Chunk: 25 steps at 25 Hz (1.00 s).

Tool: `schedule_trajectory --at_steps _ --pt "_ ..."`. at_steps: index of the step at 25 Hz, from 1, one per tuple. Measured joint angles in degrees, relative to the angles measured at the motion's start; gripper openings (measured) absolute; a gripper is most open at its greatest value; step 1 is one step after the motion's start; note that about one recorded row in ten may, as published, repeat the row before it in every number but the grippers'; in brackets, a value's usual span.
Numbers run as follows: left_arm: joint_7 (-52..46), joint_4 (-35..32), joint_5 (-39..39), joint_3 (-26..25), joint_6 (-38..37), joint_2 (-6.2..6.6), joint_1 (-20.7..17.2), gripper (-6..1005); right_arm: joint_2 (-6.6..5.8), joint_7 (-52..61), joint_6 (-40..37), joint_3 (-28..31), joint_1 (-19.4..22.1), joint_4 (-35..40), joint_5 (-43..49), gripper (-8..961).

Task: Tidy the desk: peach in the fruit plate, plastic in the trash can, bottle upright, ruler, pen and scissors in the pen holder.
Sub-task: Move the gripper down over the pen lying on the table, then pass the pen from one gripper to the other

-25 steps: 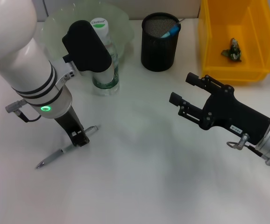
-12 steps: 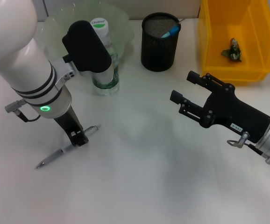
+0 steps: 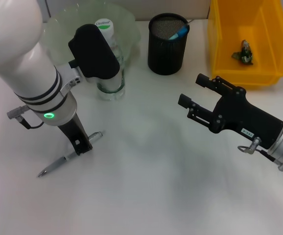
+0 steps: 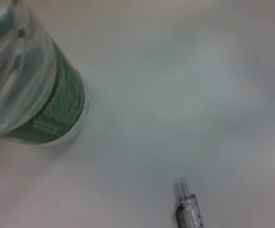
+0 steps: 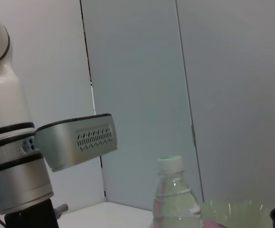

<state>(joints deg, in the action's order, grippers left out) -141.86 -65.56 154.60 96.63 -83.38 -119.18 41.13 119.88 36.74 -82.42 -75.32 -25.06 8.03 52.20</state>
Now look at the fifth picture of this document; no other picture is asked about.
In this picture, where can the green label water bottle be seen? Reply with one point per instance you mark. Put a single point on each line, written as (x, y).
(173, 190)

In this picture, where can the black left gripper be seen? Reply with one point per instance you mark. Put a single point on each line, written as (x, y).
(30, 218)

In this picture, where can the translucent green fruit plate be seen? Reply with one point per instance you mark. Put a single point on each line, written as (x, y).
(242, 213)

